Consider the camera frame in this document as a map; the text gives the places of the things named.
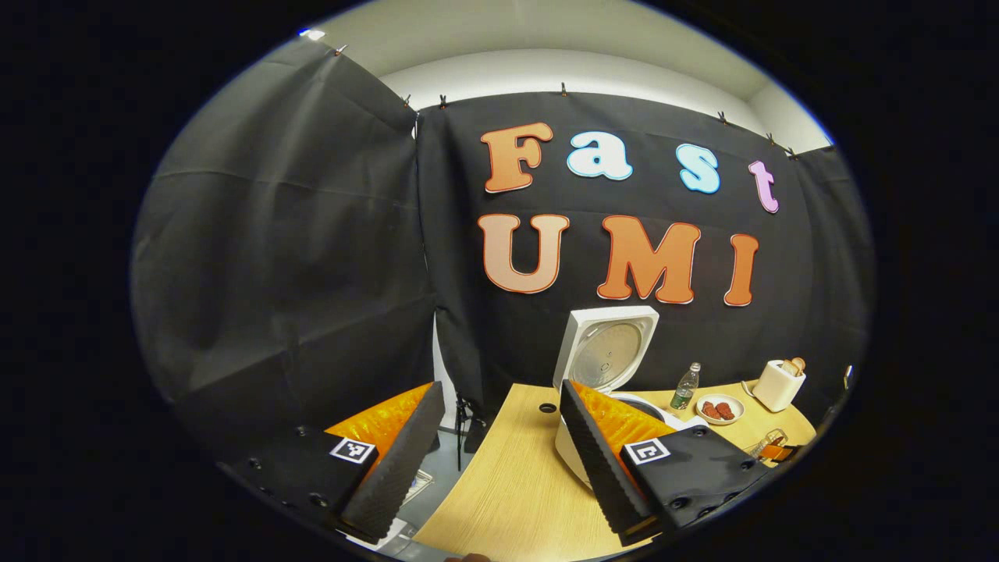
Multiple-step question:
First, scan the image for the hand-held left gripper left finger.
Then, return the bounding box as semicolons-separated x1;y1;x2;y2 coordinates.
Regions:
219;381;446;546

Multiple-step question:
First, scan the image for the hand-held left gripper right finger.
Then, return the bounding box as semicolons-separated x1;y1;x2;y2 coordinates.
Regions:
559;380;781;547

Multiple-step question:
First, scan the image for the white rice cooker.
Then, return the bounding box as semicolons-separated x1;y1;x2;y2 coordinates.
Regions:
553;306;707;491

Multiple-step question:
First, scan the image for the round white plate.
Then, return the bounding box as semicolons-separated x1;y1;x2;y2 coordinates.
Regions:
695;393;746;425

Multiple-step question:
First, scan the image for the white toaster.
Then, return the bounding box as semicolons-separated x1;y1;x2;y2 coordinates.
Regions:
752;359;807;413

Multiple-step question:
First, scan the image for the black tripod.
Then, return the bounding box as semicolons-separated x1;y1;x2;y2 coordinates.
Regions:
453;394;489;469

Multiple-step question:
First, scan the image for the clear plastic water bottle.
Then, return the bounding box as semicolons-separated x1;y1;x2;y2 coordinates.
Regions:
670;362;702;411

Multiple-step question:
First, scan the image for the black backdrop cloth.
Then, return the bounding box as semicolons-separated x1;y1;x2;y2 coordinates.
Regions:
131;39;875;469

